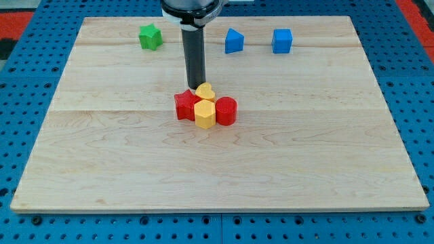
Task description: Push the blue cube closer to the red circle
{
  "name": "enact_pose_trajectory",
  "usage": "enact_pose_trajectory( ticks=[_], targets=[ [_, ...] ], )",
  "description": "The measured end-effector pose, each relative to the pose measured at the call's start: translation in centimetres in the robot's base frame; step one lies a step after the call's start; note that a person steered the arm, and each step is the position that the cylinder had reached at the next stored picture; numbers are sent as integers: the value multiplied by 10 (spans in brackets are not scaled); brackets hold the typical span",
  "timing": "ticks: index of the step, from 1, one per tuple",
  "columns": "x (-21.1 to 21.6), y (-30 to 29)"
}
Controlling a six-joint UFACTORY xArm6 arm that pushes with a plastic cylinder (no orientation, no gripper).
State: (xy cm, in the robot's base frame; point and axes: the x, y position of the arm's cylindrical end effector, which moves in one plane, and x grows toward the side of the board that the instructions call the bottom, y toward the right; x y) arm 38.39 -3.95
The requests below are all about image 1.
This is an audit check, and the yellow heart block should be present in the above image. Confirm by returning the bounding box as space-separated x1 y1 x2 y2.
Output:
195 82 216 102

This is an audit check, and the red star block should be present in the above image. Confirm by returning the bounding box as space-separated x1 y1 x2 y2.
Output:
174 89 201 121

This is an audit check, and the yellow hexagon block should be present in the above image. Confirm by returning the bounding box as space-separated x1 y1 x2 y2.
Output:
194 100 216 129

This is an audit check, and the red cylinder block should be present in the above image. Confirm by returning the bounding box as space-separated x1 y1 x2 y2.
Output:
215 97 237 126

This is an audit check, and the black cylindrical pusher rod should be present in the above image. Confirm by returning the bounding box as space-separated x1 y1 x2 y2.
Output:
182 28 206 90

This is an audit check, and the blue triangular prism block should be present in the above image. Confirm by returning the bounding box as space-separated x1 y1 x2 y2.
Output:
224 28 244 54

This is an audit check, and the blue cube block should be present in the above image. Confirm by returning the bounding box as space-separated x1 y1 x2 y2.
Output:
271 28 293 54

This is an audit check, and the light wooden board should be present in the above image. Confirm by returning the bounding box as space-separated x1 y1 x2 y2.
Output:
10 16 429 214

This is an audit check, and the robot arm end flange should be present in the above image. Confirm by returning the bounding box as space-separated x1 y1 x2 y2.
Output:
160 0 227 31

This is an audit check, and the green star block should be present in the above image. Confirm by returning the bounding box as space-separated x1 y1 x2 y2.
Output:
138 23 163 51

